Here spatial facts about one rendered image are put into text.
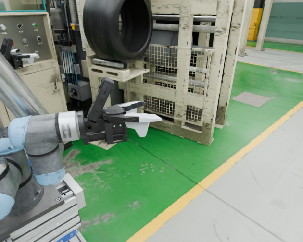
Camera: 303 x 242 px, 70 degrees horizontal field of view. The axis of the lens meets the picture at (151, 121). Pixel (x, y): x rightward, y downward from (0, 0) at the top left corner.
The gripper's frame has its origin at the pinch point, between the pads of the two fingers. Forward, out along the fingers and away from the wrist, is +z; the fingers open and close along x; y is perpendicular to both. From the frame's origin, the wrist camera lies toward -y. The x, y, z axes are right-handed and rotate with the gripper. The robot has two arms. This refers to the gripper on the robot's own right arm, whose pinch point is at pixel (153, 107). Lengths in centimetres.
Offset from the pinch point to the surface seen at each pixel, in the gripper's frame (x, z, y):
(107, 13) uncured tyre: -104, 2, -35
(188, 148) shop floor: -128, 73, 90
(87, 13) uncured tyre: -116, -11, -36
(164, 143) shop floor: -143, 52, 88
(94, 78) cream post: -153, -11, 14
